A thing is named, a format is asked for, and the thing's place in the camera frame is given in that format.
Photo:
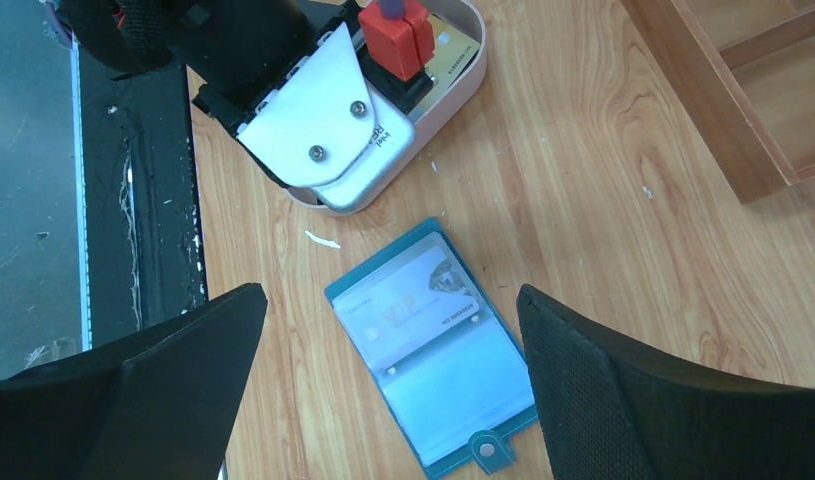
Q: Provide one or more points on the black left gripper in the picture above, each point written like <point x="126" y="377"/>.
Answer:
<point x="245" y="49"/>

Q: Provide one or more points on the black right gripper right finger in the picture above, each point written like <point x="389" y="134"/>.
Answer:
<point x="612" y="407"/>

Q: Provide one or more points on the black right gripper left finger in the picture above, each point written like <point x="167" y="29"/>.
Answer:
<point x="157" y="404"/>

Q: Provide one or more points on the teal leather card holder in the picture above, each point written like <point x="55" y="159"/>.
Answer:
<point x="463" y="396"/>

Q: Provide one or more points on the pink oval card tray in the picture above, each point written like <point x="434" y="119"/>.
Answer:
<point x="399" y="136"/>

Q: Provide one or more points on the yellow black credit card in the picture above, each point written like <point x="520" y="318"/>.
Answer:
<point x="454" y="50"/>

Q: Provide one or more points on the silver VIP card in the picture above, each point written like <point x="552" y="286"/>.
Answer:
<point x="406" y="306"/>

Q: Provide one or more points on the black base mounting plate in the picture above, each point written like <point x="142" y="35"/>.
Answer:
<point x="144" y="256"/>

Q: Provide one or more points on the small white paper scrap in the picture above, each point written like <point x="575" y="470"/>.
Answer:
<point x="322" y="241"/>

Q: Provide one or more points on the wooden compartment tray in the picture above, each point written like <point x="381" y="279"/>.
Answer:
<point x="745" y="73"/>

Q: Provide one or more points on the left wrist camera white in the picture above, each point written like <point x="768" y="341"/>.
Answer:
<point x="340" y="122"/>

